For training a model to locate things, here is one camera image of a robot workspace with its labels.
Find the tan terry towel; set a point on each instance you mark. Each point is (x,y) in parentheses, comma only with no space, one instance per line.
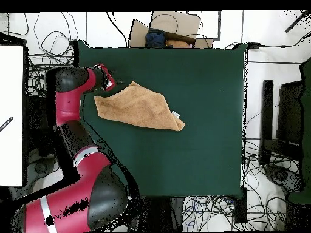
(141,109)

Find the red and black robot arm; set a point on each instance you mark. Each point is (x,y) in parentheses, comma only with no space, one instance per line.
(70,104)

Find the dark blue cloth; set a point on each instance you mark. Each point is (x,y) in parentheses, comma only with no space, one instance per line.
(155,40)

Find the orange cloth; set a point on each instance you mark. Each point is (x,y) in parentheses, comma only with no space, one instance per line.
(177,44)

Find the brown cardboard box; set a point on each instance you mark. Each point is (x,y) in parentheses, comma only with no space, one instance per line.
(175,23)

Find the black equipment block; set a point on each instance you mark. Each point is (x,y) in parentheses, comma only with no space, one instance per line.
(38,121)

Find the dark green table cloth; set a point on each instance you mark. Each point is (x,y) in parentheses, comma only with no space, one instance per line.
(194,121)

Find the white board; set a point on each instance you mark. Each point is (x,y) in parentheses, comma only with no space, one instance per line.
(11,97)

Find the black label strip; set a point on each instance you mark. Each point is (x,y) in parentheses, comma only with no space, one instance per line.
(6,124)

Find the black power adapter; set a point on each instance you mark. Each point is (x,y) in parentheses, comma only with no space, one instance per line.
(254,45)

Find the black box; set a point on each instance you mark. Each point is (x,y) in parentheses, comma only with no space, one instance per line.
(240,208)

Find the black rod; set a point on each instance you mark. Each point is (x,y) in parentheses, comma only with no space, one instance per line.
(296,23)

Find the green cloth cover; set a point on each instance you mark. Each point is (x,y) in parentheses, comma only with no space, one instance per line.
(306,121)

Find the black pedestal foot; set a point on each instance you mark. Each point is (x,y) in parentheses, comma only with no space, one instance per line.
(40,167)
(281,177)

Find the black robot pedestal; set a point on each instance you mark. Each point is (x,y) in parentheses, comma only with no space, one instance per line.
(165,213)

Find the black frame stand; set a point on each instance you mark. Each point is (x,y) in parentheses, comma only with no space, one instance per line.
(267,109)

